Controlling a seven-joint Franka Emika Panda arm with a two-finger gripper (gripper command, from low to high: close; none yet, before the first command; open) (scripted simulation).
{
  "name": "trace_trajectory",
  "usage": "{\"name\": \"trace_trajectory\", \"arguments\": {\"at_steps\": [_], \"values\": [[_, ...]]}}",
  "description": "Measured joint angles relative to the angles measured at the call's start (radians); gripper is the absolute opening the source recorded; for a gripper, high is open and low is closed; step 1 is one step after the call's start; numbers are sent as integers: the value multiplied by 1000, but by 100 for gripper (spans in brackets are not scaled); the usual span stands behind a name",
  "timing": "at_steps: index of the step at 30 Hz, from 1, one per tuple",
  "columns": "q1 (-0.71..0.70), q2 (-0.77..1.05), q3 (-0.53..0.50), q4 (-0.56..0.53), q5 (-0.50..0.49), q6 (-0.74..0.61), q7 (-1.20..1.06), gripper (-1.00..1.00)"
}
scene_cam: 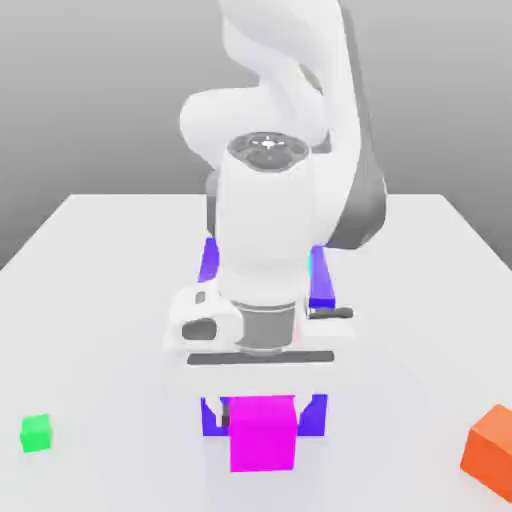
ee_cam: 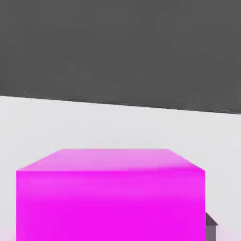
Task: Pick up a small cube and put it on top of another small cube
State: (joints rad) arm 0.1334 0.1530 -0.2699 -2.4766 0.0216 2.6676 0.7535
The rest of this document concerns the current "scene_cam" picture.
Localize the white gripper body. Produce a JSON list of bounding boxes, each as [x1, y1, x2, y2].
[[175, 337, 345, 398]]

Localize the small magenta cube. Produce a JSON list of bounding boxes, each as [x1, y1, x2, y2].
[[228, 394, 298, 474]]

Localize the large blue box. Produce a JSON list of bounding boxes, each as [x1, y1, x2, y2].
[[197, 235, 337, 438]]

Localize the large orange box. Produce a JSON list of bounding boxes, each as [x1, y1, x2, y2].
[[459, 403, 512, 504]]

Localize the small green cube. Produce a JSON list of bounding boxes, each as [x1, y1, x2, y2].
[[19, 413, 54, 454]]

